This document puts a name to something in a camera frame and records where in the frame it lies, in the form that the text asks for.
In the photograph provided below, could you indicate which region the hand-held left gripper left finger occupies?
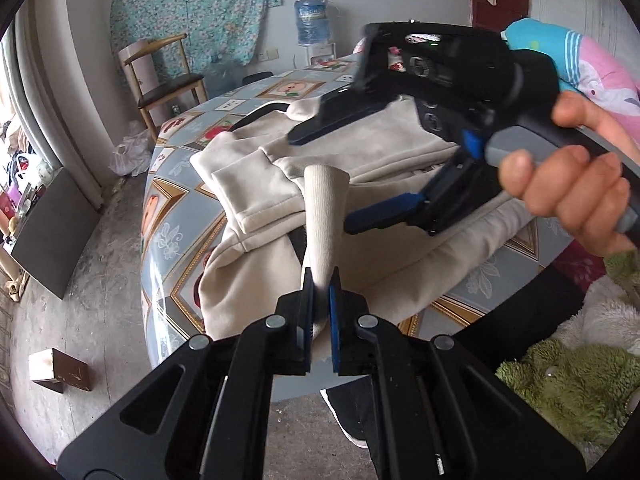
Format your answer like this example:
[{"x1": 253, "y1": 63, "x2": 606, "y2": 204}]
[{"x1": 57, "y1": 266, "x2": 317, "y2": 480}]

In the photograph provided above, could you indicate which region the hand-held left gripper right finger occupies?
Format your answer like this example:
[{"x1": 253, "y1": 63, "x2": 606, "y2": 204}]
[{"x1": 326, "y1": 266, "x2": 586, "y2": 480}]

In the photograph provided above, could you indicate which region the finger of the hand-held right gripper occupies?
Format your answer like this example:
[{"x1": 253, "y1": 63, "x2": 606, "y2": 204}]
[
  {"x1": 344, "y1": 192, "x2": 427, "y2": 237},
  {"x1": 286, "y1": 87, "x2": 416, "y2": 147}
]

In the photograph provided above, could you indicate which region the cream zip jacket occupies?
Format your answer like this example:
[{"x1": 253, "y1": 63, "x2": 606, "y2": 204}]
[{"x1": 190, "y1": 95, "x2": 538, "y2": 341}]

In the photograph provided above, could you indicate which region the person's right hand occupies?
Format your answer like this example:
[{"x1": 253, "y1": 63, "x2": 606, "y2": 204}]
[{"x1": 497, "y1": 91, "x2": 640, "y2": 256}]

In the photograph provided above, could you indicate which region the white water dispenser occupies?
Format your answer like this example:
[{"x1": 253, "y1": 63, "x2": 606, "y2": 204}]
[{"x1": 302, "y1": 42, "x2": 338, "y2": 68}]

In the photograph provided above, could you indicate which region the person's black shoe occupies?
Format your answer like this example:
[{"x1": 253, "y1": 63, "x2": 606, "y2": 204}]
[{"x1": 320, "y1": 389, "x2": 368, "y2": 448}]

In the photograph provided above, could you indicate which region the blue striped pillow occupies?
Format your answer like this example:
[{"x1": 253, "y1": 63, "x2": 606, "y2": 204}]
[{"x1": 502, "y1": 17, "x2": 640, "y2": 126}]

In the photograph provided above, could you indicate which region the empty clear water jug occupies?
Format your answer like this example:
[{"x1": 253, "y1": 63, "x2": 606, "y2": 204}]
[{"x1": 205, "y1": 62, "x2": 241, "y2": 95}]

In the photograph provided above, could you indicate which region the wooden chair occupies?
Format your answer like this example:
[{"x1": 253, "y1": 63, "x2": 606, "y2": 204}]
[{"x1": 118, "y1": 33, "x2": 208, "y2": 143}]

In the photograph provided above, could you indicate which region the patterned blue tablecloth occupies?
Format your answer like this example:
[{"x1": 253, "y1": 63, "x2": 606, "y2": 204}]
[{"x1": 141, "y1": 54, "x2": 573, "y2": 401}]

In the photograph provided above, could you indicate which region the white plastic bag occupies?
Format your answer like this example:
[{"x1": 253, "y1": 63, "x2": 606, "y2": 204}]
[{"x1": 109, "y1": 120, "x2": 153, "y2": 177}]

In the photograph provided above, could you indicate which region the green white shaggy cushion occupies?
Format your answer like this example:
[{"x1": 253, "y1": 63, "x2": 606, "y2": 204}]
[{"x1": 495, "y1": 250, "x2": 640, "y2": 456}]

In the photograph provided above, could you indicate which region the brown wooden box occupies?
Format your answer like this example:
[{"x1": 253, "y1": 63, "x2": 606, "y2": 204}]
[{"x1": 29, "y1": 349, "x2": 91, "y2": 393}]

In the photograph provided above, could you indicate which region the dark grey panel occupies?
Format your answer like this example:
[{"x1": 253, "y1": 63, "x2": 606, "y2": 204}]
[{"x1": 10, "y1": 167, "x2": 103, "y2": 301}]

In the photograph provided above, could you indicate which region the grey curtain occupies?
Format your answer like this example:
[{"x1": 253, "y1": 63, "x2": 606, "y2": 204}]
[{"x1": 12, "y1": 0, "x2": 108, "y2": 211}]

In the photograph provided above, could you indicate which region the windowsill clutter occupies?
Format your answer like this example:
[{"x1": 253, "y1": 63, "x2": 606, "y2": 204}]
[{"x1": 0, "y1": 120, "x2": 56, "y2": 241}]

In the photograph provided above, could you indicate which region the teal floral wall cloth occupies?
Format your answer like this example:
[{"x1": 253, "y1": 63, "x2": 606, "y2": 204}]
[{"x1": 110, "y1": 0, "x2": 283, "y2": 68}]

